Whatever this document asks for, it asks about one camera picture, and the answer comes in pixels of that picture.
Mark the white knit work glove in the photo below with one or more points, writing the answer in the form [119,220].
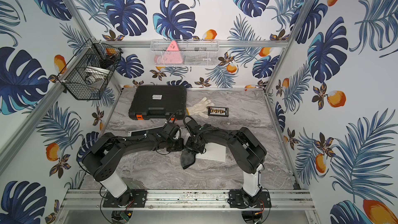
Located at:
[200,108]

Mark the clear mesh wall shelf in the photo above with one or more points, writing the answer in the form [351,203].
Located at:
[195,52]

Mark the grey blue wiping cloth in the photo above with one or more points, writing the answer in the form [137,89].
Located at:
[188,158]

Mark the black screwdriver bit box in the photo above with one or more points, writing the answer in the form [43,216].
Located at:
[218,111]

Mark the silver object in basket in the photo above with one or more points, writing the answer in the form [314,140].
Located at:
[95,75]

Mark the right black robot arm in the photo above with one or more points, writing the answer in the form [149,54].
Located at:
[247,151]

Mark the pink triangular paper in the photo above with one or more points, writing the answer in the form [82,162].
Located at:
[172,55]

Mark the white drawing tablet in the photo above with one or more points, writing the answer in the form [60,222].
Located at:
[143,133]
[213,152]

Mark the black wire basket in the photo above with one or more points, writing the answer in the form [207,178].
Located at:
[95,54]

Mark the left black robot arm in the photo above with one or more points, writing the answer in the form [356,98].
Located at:
[104,156]

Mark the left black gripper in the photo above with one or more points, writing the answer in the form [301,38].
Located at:
[175,144]

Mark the black plastic tool case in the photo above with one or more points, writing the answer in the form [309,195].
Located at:
[158,102]

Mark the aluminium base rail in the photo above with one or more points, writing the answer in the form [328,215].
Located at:
[193,200]

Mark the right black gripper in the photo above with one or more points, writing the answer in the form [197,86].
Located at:
[188,145]

